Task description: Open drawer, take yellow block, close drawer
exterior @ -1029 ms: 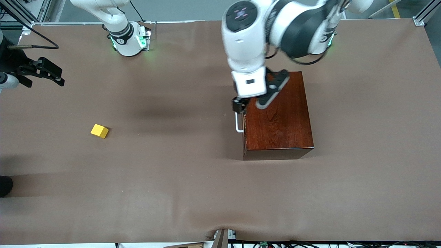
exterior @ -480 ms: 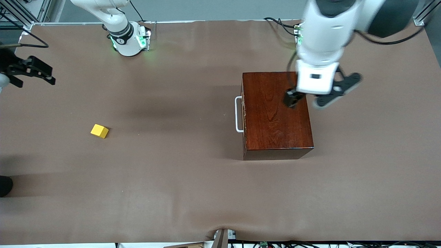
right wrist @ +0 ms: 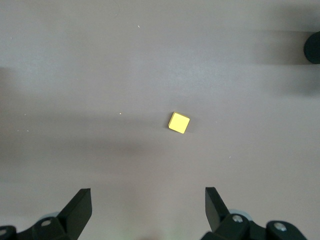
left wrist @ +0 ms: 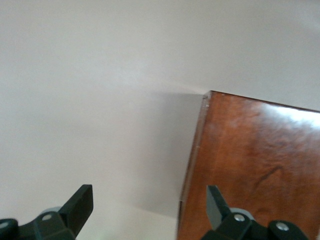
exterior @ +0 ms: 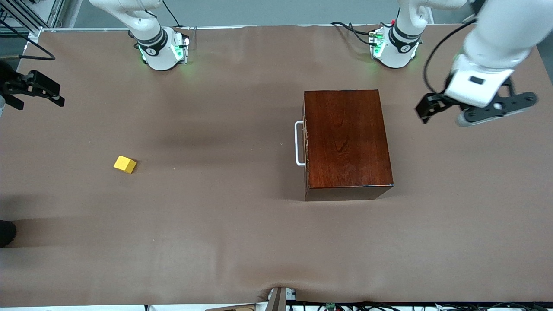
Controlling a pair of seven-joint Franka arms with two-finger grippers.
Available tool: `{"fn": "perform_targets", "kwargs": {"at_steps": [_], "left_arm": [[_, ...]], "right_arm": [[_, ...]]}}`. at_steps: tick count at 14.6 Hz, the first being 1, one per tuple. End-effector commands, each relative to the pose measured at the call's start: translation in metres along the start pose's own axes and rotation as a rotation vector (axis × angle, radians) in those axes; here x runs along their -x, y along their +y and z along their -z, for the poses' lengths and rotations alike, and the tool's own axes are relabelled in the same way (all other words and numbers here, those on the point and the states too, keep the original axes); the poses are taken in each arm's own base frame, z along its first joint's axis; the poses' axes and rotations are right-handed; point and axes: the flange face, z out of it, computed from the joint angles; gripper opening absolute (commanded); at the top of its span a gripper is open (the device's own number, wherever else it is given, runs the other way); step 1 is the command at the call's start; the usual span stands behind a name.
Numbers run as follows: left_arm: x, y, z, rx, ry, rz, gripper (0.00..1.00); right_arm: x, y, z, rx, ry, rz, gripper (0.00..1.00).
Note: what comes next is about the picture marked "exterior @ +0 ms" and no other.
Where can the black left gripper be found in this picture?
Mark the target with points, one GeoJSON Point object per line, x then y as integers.
{"type": "Point", "coordinates": [435, 103]}

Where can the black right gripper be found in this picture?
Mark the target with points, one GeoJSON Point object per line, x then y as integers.
{"type": "Point", "coordinates": [16, 84]}

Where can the yellow wooden block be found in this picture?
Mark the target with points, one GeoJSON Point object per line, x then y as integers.
{"type": "Point", "coordinates": [124, 165]}

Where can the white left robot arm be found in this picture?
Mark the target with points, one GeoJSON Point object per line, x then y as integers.
{"type": "Point", "coordinates": [497, 39]}

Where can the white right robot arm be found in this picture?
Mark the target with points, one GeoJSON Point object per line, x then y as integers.
{"type": "Point", "coordinates": [160, 58]}

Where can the dark brown wooden cabinet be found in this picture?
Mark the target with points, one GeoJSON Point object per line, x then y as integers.
{"type": "Point", "coordinates": [345, 138]}

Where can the black rounded object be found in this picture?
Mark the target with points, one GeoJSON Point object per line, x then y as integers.
{"type": "Point", "coordinates": [6, 233]}

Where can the brown table cover sheet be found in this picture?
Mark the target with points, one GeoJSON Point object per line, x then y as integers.
{"type": "Point", "coordinates": [194, 242]}

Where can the brown cardboard piece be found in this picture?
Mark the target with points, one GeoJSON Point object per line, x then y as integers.
{"type": "Point", "coordinates": [242, 308]}

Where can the aluminium frame profile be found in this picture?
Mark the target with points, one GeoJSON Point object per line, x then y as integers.
{"type": "Point", "coordinates": [54, 13]}

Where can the grey camera stand post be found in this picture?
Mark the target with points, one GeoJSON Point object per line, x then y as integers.
{"type": "Point", "coordinates": [276, 302]}

